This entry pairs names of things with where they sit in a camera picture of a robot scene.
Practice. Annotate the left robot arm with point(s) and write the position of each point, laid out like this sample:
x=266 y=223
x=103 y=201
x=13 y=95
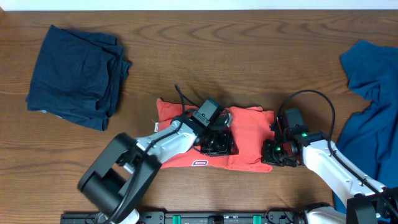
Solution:
x=120 y=176

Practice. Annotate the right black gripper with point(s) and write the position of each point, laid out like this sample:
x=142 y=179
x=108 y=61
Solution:
x=268 y=158

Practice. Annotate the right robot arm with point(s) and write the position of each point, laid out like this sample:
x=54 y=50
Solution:
x=365 y=199

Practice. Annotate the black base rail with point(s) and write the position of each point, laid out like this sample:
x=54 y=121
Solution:
x=271 y=216

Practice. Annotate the blue garment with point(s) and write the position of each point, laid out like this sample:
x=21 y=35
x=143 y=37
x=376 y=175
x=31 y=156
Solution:
x=369 y=138

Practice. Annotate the folded dark navy garment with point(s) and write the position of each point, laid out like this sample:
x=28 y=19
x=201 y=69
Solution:
x=78 y=76

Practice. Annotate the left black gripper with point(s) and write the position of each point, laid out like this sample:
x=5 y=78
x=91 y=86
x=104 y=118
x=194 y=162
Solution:
x=225 y=148

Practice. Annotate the coral red t-shirt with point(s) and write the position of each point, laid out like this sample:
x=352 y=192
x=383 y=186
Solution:
x=250 y=128

